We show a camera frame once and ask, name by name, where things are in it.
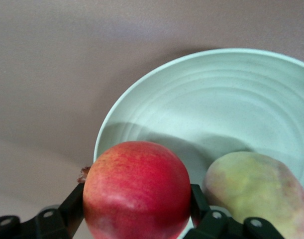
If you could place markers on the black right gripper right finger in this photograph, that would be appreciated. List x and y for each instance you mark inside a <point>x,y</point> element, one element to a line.
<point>216,226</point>

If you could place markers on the red round fruit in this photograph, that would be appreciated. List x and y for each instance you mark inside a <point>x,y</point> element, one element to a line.
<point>136,186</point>

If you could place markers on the yellowish peach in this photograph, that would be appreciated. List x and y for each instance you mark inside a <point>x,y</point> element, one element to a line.
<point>253,191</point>

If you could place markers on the light green plate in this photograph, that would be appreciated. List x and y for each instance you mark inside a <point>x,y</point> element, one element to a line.
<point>216,99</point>

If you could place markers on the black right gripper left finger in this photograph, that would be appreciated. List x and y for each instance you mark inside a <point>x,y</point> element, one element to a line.
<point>49,224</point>

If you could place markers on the brown table cover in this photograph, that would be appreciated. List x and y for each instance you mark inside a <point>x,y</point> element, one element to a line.
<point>67,74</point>

